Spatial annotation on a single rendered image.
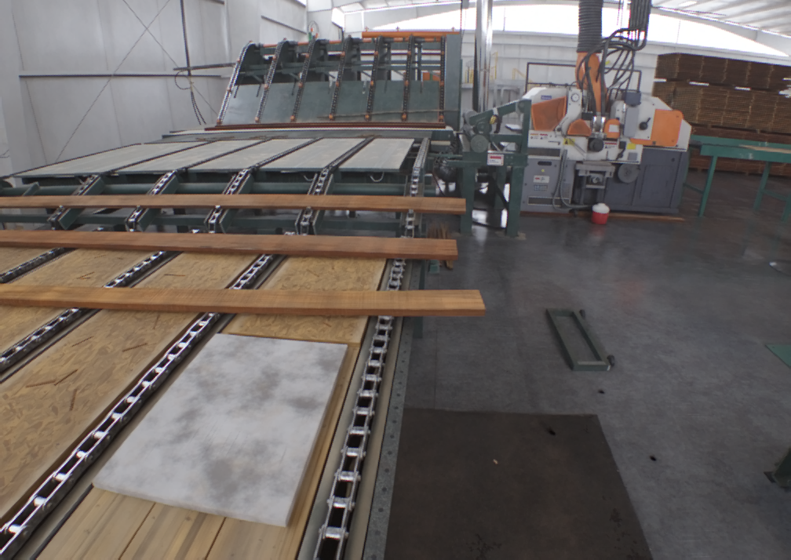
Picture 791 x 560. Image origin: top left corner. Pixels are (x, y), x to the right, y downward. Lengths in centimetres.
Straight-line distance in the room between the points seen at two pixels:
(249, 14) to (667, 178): 1112
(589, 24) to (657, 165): 217
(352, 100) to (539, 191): 342
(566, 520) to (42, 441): 182
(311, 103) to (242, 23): 638
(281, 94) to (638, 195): 599
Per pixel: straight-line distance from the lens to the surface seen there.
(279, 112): 737
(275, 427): 107
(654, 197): 670
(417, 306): 142
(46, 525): 112
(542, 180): 570
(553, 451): 219
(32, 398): 148
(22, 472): 125
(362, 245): 195
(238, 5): 1339
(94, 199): 346
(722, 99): 1243
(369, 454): 100
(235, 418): 112
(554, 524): 194
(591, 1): 644
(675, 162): 674
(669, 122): 636
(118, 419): 123
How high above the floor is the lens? 158
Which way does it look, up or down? 24 degrees down
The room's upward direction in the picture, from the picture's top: straight up
